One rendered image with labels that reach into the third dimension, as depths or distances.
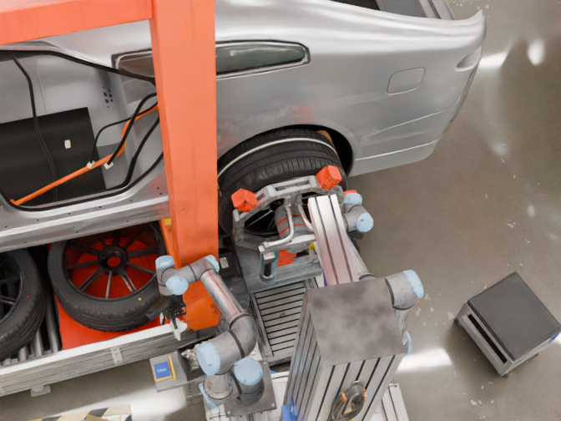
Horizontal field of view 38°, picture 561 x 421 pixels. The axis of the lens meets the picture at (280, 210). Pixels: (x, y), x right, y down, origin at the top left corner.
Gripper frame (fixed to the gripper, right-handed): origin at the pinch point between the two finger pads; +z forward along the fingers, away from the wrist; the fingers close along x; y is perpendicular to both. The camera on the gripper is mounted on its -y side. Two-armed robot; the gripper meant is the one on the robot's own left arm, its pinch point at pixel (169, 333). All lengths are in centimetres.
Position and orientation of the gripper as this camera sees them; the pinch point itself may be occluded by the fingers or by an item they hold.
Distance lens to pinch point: 347.5
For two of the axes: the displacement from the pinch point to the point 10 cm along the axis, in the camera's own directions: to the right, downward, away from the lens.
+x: -5.7, -3.3, 7.6
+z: 0.6, 9.0, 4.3
